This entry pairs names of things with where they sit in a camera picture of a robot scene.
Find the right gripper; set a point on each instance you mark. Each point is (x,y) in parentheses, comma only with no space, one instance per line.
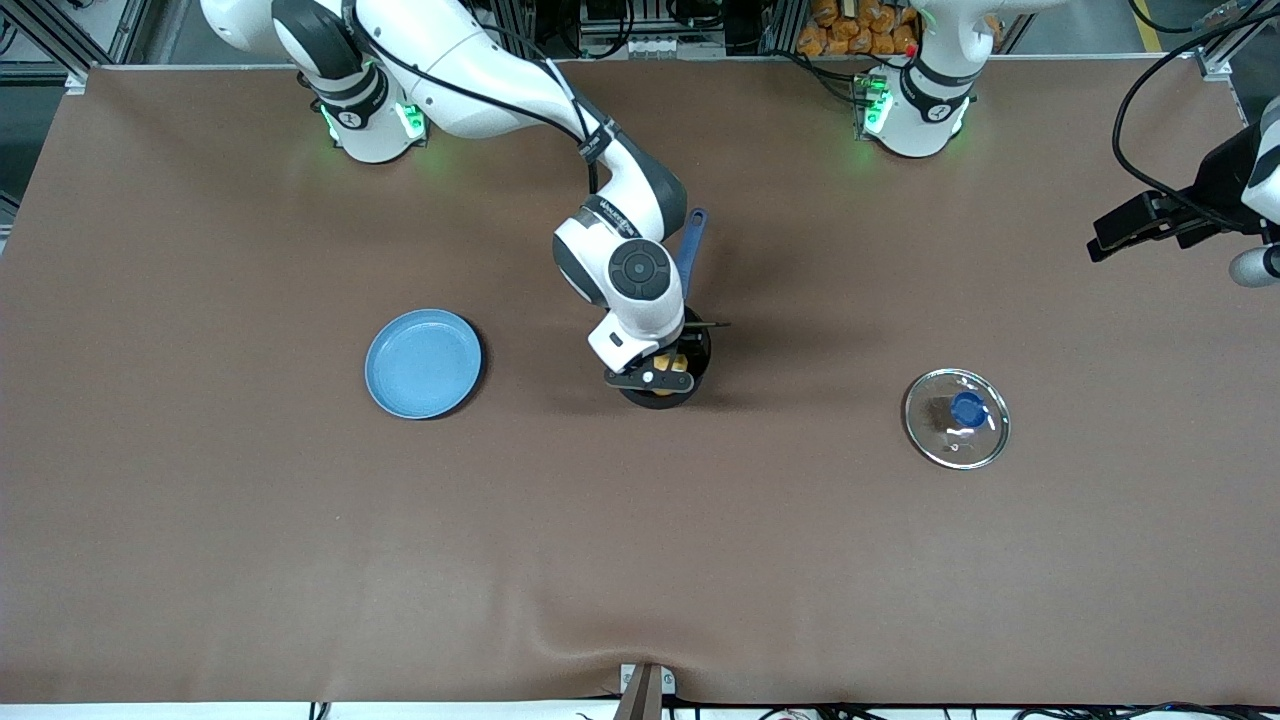
(691,346)

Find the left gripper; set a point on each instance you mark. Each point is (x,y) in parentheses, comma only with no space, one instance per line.
(1214,187)

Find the yellow potato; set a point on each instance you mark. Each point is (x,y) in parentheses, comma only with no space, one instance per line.
(672,362)

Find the glass lid with blue knob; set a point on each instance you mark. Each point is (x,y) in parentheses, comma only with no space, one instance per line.
(967,408)

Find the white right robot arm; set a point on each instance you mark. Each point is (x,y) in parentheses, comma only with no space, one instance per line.
(480,70)

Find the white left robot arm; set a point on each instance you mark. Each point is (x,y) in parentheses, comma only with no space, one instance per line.
(920,110)

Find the brown table cover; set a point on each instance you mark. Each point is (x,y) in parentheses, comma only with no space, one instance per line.
(640,550)

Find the blue round plate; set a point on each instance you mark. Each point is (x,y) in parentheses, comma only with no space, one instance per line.
(425,365)

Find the grey equipment box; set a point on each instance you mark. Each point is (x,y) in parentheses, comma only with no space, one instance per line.
(630,30)

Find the bag of orange fruit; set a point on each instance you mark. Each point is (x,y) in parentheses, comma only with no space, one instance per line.
(850,35)

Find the aluminium frame profile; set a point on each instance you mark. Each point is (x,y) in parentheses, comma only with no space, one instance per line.
(1230,40)
(60,35)

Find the metal clamp bracket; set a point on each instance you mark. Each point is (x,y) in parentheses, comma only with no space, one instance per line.
(645,690)

